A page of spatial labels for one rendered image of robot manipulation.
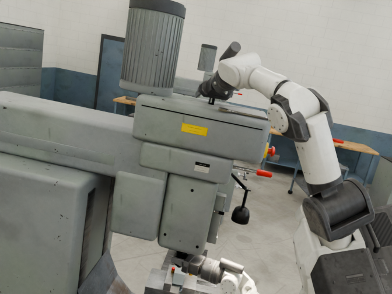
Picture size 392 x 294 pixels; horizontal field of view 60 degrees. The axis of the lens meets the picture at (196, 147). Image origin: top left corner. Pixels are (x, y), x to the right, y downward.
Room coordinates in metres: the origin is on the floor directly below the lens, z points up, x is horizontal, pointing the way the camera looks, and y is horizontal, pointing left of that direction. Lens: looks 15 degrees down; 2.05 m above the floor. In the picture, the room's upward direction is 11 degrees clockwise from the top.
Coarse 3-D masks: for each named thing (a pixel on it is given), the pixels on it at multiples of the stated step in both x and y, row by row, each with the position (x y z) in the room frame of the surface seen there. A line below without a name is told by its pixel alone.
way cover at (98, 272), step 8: (104, 256) 1.39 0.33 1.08; (96, 264) 1.31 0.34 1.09; (104, 264) 1.37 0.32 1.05; (112, 264) 1.43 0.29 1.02; (96, 272) 1.29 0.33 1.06; (104, 272) 1.34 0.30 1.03; (112, 272) 1.40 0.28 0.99; (88, 280) 1.22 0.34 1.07; (96, 280) 1.27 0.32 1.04; (104, 280) 1.32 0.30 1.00; (112, 280) 1.38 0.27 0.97; (120, 280) 1.43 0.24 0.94; (80, 288) 1.15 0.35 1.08; (88, 288) 1.19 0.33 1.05; (96, 288) 1.24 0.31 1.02; (104, 288) 1.30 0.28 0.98; (112, 288) 1.35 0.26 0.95; (120, 288) 1.39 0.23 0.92; (128, 288) 1.44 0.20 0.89
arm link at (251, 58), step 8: (232, 48) 1.05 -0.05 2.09; (240, 48) 1.06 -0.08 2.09; (224, 56) 1.09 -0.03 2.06; (232, 56) 1.07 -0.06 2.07; (240, 56) 1.06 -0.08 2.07; (248, 56) 1.06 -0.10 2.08; (256, 56) 1.07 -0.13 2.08; (240, 64) 1.04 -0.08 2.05; (248, 64) 1.05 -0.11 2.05; (216, 72) 1.12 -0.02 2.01; (224, 88) 1.11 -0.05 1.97; (232, 88) 1.10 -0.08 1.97
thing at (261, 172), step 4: (232, 168) 1.15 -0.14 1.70; (236, 168) 1.14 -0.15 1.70; (240, 168) 1.14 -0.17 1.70; (244, 168) 1.14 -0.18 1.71; (252, 172) 1.14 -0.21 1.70; (256, 172) 1.14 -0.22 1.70; (260, 172) 1.13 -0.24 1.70; (264, 172) 1.13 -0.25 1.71; (268, 172) 1.13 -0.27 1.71; (264, 176) 1.13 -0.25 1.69; (268, 176) 1.13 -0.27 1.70
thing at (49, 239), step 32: (0, 160) 1.14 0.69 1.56; (32, 160) 1.20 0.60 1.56; (0, 192) 1.08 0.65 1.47; (32, 192) 1.07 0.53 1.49; (64, 192) 1.07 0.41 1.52; (96, 192) 1.22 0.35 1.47; (0, 224) 1.08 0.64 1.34; (32, 224) 1.07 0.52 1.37; (64, 224) 1.06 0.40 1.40; (96, 224) 1.26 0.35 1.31; (0, 256) 1.08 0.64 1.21; (32, 256) 1.07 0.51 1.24; (64, 256) 1.06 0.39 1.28; (96, 256) 1.31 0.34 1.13; (0, 288) 1.08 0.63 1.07; (32, 288) 1.07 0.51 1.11; (64, 288) 1.06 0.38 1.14
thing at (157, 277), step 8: (152, 272) 1.45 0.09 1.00; (160, 272) 1.46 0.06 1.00; (168, 272) 1.42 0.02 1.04; (152, 280) 1.39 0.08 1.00; (160, 280) 1.40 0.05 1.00; (168, 280) 1.36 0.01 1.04; (200, 280) 1.46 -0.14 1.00; (152, 288) 1.34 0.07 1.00; (160, 288) 1.35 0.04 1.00; (168, 288) 1.34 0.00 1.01; (176, 288) 1.37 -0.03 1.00; (200, 288) 1.40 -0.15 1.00; (208, 288) 1.41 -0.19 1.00; (216, 288) 1.42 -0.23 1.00
